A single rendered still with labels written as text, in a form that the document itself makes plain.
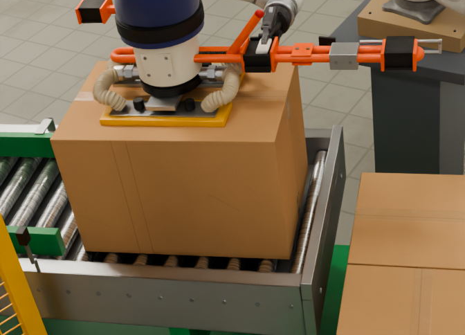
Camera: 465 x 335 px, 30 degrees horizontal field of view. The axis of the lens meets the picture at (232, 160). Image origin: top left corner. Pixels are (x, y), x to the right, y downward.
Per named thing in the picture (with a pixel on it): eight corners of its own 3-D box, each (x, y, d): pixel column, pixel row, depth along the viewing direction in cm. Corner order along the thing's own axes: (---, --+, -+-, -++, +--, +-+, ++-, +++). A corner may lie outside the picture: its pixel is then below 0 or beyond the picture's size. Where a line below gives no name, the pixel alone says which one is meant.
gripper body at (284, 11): (290, 3, 233) (284, 19, 226) (293, 30, 238) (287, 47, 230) (263, 3, 235) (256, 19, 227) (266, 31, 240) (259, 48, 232)
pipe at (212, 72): (99, 110, 227) (94, 91, 224) (128, 61, 246) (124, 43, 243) (224, 111, 219) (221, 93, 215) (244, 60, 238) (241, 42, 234)
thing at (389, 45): (380, 71, 211) (380, 54, 208) (383, 56, 217) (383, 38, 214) (416, 71, 209) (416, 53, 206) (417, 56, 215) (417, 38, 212)
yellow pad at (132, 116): (99, 125, 228) (95, 109, 225) (112, 104, 235) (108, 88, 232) (224, 128, 219) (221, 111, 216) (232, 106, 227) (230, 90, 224)
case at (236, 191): (84, 251, 249) (48, 139, 225) (124, 167, 280) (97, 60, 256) (290, 260, 235) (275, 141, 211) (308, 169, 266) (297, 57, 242)
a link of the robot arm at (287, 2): (299, 22, 242) (295, 32, 237) (267, 22, 244) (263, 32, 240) (296, -8, 237) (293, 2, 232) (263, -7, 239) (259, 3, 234)
